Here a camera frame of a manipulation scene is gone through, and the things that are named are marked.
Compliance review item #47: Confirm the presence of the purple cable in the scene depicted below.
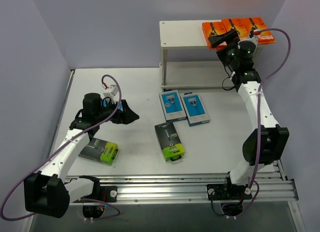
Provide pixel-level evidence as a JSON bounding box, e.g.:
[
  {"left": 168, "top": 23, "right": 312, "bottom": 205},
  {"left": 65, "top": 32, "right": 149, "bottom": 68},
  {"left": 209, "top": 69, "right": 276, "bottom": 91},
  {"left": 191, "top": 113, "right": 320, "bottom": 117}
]
[
  {"left": 221, "top": 28, "right": 292, "bottom": 217},
  {"left": 0, "top": 74, "right": 123, "bottom": 222}
]

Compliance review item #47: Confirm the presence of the aluminium rail frame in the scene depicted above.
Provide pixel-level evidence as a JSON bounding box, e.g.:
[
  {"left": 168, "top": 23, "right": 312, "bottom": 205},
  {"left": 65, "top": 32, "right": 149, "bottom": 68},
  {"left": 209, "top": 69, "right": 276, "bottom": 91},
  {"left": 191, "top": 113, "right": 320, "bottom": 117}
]
[{"left": 26, "top": 173, "right": 300, "bottom": 210}]

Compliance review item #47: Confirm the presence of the white two-tier shelf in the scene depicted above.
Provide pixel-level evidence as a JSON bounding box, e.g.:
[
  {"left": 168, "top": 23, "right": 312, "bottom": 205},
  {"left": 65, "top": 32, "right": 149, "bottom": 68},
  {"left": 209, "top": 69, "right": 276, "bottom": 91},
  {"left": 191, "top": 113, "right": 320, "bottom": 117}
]
[{"left": 158, "top": 18, "right": 268, "bottom": 91}]

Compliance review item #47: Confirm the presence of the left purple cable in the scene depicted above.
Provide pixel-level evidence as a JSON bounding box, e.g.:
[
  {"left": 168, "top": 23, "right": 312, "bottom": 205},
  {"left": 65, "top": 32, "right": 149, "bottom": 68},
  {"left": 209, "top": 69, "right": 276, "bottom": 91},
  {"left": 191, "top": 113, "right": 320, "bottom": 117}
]
[{"left": 0, "top": 74, "right": 123, "bottom": 222}]

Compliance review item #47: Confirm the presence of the blue razor box middle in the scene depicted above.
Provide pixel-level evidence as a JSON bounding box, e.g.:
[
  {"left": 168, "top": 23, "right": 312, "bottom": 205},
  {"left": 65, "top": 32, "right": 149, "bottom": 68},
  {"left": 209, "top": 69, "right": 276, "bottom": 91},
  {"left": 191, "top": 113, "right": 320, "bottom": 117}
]
[{"left": 159, "top": 90, "right": 187, "bottom": 122}]

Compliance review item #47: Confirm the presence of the black green razor box centre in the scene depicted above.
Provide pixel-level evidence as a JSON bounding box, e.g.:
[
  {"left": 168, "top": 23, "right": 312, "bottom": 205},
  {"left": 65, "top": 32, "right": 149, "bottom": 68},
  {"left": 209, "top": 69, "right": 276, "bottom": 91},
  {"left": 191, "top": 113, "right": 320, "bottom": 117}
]
[{"left": 154, "top": 122, "right": 185, "bottom": 162}]

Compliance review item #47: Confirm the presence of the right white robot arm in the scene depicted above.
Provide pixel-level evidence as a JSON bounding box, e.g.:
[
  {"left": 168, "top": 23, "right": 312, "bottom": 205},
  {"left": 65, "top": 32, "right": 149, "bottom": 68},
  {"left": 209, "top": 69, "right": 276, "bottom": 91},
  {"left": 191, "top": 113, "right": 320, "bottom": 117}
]
[{"left": 208, "top": 29, "right": 290, "bottom": 199}]

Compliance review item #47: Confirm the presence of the blue razor box left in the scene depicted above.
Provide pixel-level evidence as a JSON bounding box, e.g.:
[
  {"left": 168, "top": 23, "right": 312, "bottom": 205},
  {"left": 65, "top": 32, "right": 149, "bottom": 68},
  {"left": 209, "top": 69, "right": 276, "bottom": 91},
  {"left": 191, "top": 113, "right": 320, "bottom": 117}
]
[{"left": 117, "top": 102, "right": 125, "bottom": 113}]

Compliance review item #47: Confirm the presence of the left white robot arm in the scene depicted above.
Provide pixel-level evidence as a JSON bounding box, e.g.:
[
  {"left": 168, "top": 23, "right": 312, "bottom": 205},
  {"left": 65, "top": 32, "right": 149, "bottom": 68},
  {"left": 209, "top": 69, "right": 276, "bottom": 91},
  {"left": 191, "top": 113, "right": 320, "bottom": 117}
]
[{"left": 23, "top": 92, "right": 140, "bottom": 218}]

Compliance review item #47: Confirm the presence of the orange razor box front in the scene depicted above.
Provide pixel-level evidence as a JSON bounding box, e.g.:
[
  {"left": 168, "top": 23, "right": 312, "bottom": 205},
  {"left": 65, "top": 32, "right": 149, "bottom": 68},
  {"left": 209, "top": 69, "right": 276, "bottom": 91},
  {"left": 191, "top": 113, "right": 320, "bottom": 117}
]
[{"left": 221, "top": 18, "right": 250, "bottom": 40}]

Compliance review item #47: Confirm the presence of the black green razor box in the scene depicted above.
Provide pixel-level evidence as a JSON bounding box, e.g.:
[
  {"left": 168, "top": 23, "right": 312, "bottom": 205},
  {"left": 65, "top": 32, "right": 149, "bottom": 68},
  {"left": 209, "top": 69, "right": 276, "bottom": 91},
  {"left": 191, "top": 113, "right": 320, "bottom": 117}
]
[
  {"left": 154, "top": 122, "right": 185, "bottom": 162},
  {"left": 78, "top": 137, "right": 119, "bottom": 165}
]

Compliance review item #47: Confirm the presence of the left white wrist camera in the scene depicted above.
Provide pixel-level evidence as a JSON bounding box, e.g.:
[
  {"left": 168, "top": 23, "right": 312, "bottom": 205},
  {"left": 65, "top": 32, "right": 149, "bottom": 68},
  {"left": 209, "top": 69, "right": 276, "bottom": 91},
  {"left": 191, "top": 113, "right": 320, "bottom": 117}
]
[{"left": 102, "top": 84, "right": 119, "bottom": 105}]

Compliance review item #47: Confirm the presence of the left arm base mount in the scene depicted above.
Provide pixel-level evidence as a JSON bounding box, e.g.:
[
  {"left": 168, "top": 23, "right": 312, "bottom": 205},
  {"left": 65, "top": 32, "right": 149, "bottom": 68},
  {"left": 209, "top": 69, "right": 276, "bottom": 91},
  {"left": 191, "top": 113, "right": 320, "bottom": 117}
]
[{"left": 81, "top": 186, "right": 118, "bottom": 219}]

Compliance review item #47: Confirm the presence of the blue razor box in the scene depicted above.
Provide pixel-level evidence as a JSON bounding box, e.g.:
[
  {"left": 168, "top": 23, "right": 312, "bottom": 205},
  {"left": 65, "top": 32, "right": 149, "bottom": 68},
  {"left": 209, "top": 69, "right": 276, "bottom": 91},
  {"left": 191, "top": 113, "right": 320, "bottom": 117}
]
[
  {"left": 159, "top": 90, "right": 187, "bottom": 122},
  {"left": 180, "top": 92, "right": 210, "bottom": 127},
  {"left": 117, "top": 102, "right": 125, "bottom": 113}
]

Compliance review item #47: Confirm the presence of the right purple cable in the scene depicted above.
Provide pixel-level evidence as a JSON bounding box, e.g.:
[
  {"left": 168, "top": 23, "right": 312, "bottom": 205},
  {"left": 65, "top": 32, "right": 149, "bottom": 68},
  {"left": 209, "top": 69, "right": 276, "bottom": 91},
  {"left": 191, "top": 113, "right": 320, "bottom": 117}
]
[{"left": 221, "top": 28, "right": 292, "bottom": 217}]

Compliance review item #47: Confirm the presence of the black green razor box left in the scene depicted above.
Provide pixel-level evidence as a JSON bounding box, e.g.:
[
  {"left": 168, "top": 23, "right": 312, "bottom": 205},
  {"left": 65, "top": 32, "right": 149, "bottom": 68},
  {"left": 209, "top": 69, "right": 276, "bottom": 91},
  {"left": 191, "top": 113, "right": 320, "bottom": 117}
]
[{"left": 78, "top": 137, "right": 119, "bottom": 165}]

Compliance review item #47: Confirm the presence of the blue razor box right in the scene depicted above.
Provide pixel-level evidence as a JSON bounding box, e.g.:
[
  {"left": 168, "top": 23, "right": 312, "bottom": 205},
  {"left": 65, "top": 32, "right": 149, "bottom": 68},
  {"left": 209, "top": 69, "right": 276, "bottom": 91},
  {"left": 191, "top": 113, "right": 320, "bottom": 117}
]
[{"left": 180, "top": 92, "right": 210, "bottom": 127}]

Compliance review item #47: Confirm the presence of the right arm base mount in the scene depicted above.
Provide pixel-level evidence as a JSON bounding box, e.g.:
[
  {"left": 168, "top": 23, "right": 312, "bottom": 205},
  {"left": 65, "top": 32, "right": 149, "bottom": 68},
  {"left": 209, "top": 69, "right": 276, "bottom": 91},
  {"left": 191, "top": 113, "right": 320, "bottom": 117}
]
[{"left": 206, "top": 184, "right": 253, "bottom": 219}]

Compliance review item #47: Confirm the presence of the orange razor box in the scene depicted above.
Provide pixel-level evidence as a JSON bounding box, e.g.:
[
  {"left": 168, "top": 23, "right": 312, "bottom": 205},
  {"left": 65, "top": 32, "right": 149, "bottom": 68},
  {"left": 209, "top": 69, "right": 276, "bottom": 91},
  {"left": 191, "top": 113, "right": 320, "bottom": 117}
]
[
  {"left": 221, "top": 18, "right": 250, "bottom": 40},
  {"left": 246, "top": 16, "right": 277, "bottom": 45},
  {"left": 201, "top": 21, "right": 227, "bottom": 50}
]

